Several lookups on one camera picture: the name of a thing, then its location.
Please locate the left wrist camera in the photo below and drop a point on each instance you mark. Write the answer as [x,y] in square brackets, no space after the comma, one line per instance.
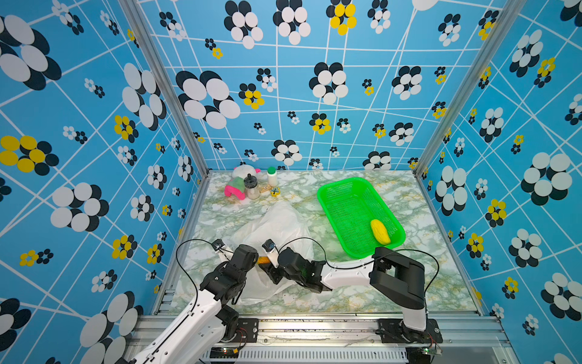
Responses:
[218,246]

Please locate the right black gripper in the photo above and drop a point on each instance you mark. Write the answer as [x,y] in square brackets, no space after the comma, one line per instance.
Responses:
[271,271]

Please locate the white bottle green cap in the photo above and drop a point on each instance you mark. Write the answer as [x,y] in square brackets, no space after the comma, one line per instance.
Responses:
[272,177]

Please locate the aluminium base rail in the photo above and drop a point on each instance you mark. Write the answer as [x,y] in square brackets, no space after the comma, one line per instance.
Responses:
[456,337]

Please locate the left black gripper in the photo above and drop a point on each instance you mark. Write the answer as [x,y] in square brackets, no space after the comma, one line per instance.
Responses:
[223,270]

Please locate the white plush toy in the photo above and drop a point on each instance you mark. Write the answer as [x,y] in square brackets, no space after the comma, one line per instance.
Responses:
[244,170]

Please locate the glass jar black lid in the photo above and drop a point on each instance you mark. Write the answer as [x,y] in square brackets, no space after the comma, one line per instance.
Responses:
[252,187]

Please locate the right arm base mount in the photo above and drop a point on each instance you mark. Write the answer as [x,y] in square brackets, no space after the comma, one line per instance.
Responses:
[404,332]

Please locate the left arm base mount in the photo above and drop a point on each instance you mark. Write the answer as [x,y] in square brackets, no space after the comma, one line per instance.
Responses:
[236,330]

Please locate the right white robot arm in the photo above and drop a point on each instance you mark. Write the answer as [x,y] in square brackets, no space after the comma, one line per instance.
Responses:
[398,277]

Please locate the translucent white plastic bag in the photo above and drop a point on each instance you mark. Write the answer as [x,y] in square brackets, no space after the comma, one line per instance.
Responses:
[279,228]

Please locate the green plastic basket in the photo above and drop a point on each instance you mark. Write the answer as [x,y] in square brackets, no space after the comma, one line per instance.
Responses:
[350,206]

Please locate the pink green plush toy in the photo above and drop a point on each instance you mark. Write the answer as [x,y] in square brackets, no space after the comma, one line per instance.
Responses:
[235,187]

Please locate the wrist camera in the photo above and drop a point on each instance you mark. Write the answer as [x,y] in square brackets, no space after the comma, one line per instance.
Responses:
[269,246]
[218,246]

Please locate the yellow fruit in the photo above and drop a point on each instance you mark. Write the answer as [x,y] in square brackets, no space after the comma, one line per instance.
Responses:
[380,232]

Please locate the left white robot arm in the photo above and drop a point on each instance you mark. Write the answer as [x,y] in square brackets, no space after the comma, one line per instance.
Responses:
[207,319]

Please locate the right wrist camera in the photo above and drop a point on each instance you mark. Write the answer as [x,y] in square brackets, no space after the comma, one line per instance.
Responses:
[269,246]

